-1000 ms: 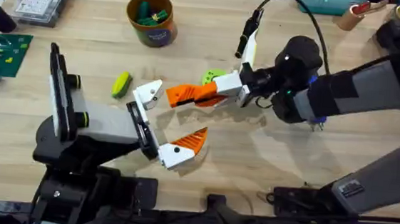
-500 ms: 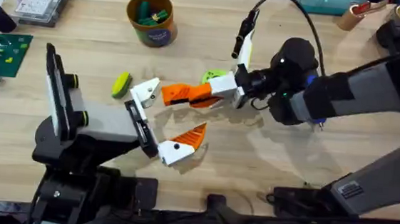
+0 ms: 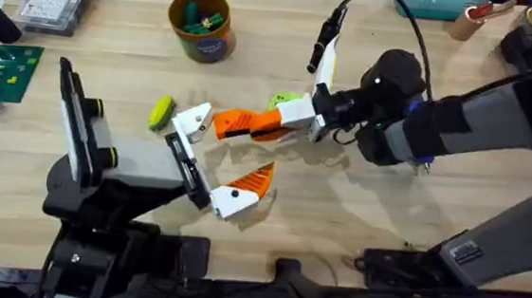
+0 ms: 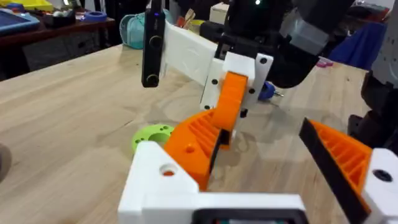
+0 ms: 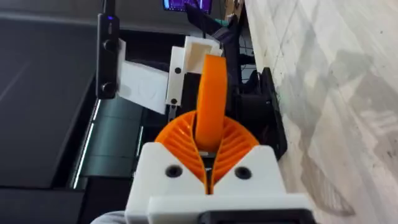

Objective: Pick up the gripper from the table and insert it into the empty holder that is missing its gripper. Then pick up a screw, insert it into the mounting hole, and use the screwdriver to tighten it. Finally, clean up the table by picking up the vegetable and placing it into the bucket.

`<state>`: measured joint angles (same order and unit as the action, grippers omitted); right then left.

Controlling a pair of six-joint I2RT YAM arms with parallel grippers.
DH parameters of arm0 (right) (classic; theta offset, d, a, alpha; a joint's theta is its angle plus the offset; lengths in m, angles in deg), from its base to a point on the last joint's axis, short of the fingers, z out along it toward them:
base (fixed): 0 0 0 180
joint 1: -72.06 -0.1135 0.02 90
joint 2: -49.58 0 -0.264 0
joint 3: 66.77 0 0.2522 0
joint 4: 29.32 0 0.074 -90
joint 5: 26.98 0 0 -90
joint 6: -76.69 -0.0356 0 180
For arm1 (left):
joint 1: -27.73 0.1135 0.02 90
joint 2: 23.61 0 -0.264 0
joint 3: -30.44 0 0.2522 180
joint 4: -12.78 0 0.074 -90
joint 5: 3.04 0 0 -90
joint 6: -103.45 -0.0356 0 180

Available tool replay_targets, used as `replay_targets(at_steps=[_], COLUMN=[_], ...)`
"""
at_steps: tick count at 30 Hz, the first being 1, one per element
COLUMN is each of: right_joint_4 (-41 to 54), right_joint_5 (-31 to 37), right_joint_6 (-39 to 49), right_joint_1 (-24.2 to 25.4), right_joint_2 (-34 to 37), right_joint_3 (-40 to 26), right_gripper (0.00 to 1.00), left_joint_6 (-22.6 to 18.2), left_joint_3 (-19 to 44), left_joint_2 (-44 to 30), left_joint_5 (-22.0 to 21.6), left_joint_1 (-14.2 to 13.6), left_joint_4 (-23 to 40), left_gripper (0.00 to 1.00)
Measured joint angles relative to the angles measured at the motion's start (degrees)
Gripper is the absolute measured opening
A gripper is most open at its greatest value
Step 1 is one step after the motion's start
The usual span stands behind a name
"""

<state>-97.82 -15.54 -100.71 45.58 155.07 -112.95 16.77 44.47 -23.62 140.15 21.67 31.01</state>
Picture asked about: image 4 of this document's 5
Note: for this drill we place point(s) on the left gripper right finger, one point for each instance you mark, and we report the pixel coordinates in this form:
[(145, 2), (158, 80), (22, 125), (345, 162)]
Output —
[(348, 161)]

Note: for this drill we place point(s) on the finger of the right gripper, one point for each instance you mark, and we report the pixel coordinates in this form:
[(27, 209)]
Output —
[(226, 138)]

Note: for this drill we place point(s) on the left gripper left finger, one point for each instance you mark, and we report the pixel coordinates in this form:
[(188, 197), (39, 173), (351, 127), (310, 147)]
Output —
[(146, 180)]

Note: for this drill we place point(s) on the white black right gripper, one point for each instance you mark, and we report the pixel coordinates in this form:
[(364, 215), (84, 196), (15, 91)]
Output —
[(189, 53)]

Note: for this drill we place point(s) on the orange ribbed wedge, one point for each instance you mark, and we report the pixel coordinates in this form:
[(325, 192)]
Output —
[(192, 146)]

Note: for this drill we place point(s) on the blue electric screwdriver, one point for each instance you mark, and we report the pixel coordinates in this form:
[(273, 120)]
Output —
[(265, 91)]

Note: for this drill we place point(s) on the green disc with holes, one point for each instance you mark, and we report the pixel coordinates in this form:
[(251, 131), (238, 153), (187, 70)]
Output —
[(146, 134)]

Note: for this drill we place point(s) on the white box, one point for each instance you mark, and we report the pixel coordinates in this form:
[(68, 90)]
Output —
[(219, 12)]

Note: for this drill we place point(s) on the small pink tool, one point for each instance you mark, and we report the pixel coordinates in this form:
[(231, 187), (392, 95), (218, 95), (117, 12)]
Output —
[(324, 63)]

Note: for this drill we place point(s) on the pale teal tub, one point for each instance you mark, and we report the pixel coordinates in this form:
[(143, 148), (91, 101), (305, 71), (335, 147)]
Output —
[(133, 31)]

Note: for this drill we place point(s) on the blue cloth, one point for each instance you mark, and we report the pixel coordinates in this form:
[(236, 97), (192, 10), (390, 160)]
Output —
[(357, 43)]

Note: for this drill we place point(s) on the blue tape roll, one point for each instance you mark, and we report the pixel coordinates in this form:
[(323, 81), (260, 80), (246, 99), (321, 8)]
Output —
[(94, 16)]

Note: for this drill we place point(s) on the dark brown side table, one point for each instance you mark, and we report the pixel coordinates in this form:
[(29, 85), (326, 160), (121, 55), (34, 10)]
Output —
[(62, 32)]

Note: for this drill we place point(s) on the blue tray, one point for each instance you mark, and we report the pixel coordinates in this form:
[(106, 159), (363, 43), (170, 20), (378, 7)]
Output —
[(15, 21)]

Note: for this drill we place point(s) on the yellow tray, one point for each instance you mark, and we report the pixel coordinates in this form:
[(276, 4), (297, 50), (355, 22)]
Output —
[(31, 4)]

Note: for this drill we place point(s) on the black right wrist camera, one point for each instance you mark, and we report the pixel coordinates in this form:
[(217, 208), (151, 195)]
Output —
[(154, 56)]

